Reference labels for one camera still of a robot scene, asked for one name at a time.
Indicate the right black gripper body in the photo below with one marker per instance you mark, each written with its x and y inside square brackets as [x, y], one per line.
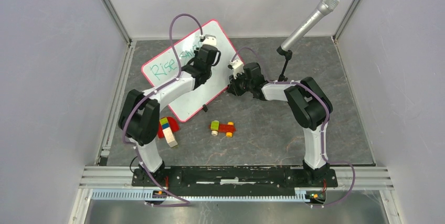
[240, 85]

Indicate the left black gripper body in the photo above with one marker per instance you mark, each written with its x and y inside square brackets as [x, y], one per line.
[196, 53]

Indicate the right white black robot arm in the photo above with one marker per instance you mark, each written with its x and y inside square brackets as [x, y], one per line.
[308, 103]

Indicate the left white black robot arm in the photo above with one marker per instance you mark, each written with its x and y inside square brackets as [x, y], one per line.
[140, 115]

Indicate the black tripod microphone stand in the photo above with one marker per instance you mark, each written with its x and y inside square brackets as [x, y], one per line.
[288, 56]

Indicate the red toy car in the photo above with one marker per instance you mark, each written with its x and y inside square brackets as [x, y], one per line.
[216, 127]

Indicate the red wooden block toy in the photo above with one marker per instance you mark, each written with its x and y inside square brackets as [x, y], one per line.
[166, 128]

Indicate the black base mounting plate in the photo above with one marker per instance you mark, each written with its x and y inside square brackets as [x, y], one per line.
[221, 181]

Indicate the silver microphone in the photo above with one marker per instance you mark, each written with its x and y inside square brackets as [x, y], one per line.
[323, 8]

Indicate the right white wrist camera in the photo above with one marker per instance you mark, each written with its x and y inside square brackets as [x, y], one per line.
[237, 68]

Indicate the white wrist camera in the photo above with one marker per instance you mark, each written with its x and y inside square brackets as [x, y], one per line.
[237, 68]
[208, 40]

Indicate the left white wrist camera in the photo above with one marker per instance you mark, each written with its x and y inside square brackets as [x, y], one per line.
[208, 40]

